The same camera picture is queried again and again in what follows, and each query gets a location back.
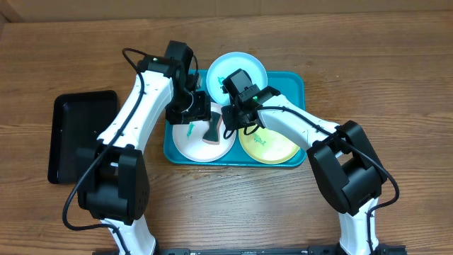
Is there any pink plate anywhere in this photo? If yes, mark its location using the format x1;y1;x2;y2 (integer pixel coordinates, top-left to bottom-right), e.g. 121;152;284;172
172;103;236;163

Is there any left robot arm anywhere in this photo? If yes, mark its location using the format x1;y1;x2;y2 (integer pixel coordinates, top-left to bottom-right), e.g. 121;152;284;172
62;40;211;254

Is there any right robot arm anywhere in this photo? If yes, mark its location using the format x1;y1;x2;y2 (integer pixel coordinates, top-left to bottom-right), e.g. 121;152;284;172
222;69;387;254

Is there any teal plastic tray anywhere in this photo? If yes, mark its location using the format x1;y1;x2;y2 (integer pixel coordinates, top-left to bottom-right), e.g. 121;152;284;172
163;71;305;168

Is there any black plastic tray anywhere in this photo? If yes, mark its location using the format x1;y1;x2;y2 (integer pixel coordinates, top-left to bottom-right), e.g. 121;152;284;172
47;90;119;184

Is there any yellow plate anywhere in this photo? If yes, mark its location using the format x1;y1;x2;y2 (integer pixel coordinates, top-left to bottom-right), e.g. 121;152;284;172
239;127;300;164

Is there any light blue plate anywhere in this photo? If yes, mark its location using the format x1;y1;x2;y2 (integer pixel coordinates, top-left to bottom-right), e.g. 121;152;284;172
205;52;268;106

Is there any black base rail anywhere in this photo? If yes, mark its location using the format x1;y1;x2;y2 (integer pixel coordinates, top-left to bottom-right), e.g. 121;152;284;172
92;244;408;255

